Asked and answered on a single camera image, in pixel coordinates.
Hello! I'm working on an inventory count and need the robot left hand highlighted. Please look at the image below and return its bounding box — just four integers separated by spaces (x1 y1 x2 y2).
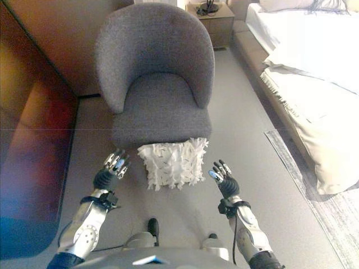
93 149 132 192

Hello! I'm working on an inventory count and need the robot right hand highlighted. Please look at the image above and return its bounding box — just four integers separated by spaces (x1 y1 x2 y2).
207 159 241 200

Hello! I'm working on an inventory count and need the white fringed cushion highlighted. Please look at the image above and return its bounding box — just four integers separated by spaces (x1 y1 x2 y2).
136 136 210 192

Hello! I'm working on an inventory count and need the silver robot right leg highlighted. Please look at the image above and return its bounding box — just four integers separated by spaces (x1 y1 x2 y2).
200 233 229 260

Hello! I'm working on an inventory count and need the silver robot leg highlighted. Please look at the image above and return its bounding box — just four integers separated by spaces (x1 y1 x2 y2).
123 217 160 249
200 233 229 260

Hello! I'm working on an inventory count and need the silver robot left leg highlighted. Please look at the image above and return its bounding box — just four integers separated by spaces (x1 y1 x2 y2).
123 217 160 249

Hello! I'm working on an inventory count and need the grey robot torso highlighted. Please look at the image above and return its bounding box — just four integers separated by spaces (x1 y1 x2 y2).
72 245 247 269

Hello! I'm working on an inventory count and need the brown wooden cabinet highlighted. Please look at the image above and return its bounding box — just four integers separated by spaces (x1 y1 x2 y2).
0 0 81 258

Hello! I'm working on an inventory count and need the cream duvet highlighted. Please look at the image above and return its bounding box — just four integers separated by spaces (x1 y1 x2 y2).
260 60 359 196

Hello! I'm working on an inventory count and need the grey fabric armchair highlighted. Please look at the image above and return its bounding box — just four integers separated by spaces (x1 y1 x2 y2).
94 4 216 149

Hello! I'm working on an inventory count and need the wooden nightstand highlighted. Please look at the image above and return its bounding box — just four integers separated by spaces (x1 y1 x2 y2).
185 2 235 50

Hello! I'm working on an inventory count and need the white bed mattress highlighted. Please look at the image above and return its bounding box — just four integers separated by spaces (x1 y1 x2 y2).
245 2 359 93

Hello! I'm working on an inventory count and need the black lamp base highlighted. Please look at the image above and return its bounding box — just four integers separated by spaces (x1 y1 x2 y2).
196 0 219 15

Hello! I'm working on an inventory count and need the white pillow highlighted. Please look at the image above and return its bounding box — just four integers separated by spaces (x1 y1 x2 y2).
257 0 317 12

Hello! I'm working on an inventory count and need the grey tasselled throw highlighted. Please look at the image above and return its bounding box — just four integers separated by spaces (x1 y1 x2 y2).
305 0 359 15

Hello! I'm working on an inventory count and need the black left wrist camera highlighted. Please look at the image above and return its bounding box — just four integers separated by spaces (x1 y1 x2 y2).
100 192 120 210

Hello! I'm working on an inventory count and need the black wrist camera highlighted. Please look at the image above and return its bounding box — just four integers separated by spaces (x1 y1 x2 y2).
100 192 120 210
218 199 236 219

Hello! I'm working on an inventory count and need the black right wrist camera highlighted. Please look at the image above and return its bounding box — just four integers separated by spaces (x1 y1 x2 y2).
218 199 236 219

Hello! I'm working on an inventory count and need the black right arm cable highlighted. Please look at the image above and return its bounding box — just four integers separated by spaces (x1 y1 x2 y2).
231 208 239 266

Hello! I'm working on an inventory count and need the beige upholstered bed frame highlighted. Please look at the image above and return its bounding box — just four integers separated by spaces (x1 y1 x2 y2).
231 19 317 180

